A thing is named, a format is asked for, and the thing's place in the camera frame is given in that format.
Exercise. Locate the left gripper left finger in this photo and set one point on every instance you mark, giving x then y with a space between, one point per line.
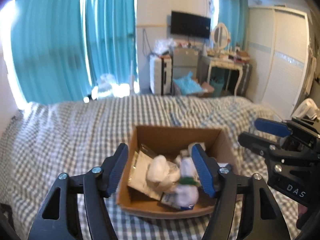
58 216

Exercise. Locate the left teal curtain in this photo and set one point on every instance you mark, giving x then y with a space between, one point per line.
48 51

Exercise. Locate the right teal curtain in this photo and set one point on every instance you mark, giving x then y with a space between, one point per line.
234 14

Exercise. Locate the brown cardboard box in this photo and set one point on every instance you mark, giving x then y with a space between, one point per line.
174 143

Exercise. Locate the oval vanity mirror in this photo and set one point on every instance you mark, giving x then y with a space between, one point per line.
220 36

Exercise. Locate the packaged white face masks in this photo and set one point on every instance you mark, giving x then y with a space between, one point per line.
137 176

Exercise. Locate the white dressing table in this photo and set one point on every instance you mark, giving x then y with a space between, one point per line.
235 75

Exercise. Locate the white plush toy green scarf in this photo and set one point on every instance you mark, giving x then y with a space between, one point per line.
186 191

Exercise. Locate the white plastic bags by window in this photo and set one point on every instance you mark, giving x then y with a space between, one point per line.
107 87

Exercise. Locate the white wardrobe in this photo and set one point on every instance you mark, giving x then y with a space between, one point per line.
278 42

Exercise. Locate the light blue small pouch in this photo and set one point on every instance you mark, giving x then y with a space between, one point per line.
169 199

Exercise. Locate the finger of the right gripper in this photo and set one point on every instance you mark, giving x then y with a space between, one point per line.
256 144
277 128

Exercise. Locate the grey cabinet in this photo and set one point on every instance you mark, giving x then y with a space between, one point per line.
184 61

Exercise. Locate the teal curtain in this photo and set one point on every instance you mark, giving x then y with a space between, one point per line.
111 39
48 51
234 14

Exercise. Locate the white suitcase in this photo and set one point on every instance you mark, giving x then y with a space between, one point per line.
160 75

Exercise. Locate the black wall television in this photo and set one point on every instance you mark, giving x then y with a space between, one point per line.
190 25

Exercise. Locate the person right hand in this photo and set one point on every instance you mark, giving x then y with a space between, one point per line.
301 210

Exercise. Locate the middle teal curtain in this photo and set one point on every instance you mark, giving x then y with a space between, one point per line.
111 39

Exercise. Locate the blue plastic bag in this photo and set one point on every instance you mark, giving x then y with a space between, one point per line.
187 85

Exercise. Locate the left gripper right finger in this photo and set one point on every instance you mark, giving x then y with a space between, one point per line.
261 217

